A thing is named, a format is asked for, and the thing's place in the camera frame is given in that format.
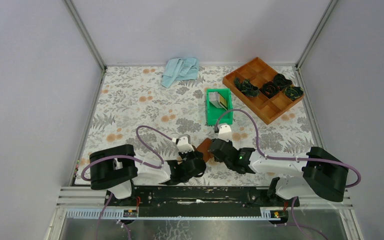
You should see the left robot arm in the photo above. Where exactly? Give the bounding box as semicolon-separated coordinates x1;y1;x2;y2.
81;144;207;206

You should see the dark rolled sock top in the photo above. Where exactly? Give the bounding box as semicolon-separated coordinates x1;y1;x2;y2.
272;73;293;91

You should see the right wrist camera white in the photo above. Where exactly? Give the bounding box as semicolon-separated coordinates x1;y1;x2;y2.
216;123;233;142

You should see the dark rolled sock middle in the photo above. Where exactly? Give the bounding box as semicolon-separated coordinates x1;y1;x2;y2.
259;81;280;99

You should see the dark rolled sock left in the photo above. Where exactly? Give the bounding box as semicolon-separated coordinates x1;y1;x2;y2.
233;77;260;98

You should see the dark rolled sock right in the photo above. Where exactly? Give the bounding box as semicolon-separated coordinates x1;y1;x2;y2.
283;85;304;101

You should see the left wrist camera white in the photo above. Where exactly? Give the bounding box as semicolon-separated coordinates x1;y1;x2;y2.
176;134;194;154

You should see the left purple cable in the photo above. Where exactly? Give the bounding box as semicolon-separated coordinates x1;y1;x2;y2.
80;125;179;182

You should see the silver credit card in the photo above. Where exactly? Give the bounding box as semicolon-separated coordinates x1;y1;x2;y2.
208;91;229;111

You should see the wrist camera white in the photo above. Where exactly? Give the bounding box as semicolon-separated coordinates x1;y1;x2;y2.
216;123;233;142
176;134;194;154

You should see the light blue cloth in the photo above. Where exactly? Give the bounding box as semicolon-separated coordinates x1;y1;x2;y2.
161;57;200;88

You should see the green plastic basket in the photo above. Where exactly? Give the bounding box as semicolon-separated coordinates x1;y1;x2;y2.
205;88;233;126

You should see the floral table mat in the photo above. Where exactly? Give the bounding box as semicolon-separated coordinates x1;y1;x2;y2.
73;66;315;185

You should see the dark rolled sock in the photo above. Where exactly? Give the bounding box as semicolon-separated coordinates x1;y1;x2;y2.
259;81;280;99
272;73;293;91
283;85;304;101
233;77;260;98

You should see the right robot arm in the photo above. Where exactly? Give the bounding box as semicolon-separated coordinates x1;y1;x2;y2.
208;139;350;206

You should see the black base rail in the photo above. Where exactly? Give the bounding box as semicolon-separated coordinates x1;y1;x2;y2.
104;186;300;218

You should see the brown leather card holder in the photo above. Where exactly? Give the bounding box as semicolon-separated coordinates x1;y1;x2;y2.
196;138;213;163

